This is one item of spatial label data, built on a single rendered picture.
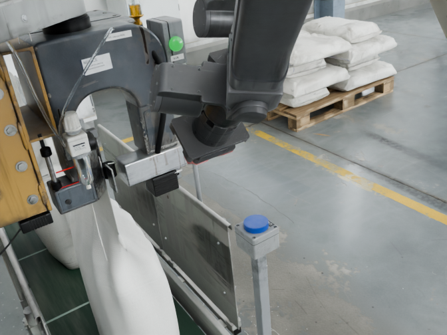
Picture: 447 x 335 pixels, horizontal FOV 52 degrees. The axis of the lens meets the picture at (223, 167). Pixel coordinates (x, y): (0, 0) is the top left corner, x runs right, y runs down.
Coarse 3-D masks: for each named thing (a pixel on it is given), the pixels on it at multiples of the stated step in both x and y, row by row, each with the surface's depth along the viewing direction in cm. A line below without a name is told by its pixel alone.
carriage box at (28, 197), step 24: (0, 72) 77; (0, 96) 78; (0, 120) 80; (0, 144) 81; (24, 144) 83; (0, 168) 82; (24, 168) 84; (0, 192) 84; (24, 192) 86; (0, 216) 85; (24, 216) 88
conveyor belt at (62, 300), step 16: (16, 224) 208; (16, 240) 197; (32, 240) 195; (32, 256) 185; (48, 256) 184; (32, 272) 176; (48, 272) 176; (64, 272) 175; (32, 288) 168; (48, 288) 167; (64, 288) 166; (80, 288) 165; (48, 304) 160; (64, 304) 159; (80, 304) 158; (176, 304) 154; (48, 320) 153; (64, 320) 152; (80, 320) 152; (192, 320) 147
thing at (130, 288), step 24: (72, 216) 127; (96, 216) 116; (120, 216) 121; (96, 240) 112; (120, 240) 106; (144, 240) 113; (96, 264) 108; (120, 264) 105; (144, 264) 107; (96, 288) 111; (120, 288) 104; (144, 288) 108; (168, 288) 113; (96, 312) 122; (120, 312) 108; (144, 312) 109; (168, 312) 114
